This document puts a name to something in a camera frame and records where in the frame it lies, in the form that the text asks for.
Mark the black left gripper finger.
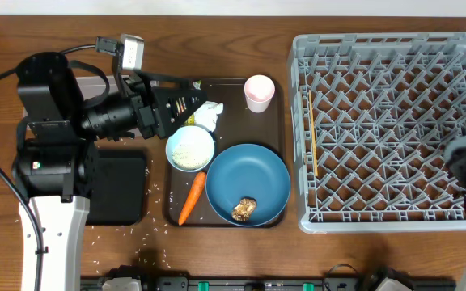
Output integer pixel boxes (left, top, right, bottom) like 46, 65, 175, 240
134, 70, 201, 90
152, 87, 208, 139

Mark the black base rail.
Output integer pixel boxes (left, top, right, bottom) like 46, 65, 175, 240
80, 264, 456, 291

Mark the clear plastic bin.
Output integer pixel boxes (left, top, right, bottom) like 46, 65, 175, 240
76, 75, 118, 99

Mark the yellow snack wrapper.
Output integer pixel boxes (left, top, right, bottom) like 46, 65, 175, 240
184, 80, 201, 126

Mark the wooden chopstick left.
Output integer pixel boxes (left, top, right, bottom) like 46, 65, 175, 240
307, 91, 317, 163

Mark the wooden chopstick right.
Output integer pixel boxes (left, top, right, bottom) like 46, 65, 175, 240
311, 120, 319, 177

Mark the wooden chopstick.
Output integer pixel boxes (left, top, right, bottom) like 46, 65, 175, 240
307, 91, 317, 163
311, 120, 319, 177

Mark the dark blue plate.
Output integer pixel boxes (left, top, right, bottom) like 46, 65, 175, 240
205, 144, 291, 227

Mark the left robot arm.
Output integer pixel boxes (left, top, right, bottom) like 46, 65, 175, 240
12, 52, 207, 290

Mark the orange carrot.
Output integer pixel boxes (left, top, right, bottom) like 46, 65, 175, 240
178, 171, 206, 226

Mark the black waste bin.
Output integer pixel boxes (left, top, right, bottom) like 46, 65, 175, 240
86, 149, 147, 226

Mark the light blue rice bowl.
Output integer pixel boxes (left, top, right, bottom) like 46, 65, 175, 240
165, 126, 215, 172

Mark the brown serving tray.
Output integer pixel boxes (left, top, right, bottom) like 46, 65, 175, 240
163, 78, 285, 226

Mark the grey dishwasher rack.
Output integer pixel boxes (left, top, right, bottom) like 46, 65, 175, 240
287, 32, 466, 234

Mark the crumpled white tissue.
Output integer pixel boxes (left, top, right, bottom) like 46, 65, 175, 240
193, 101, 224, 132

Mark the pink cup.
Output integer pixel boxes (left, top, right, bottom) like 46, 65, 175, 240
244, 74, 276, 113

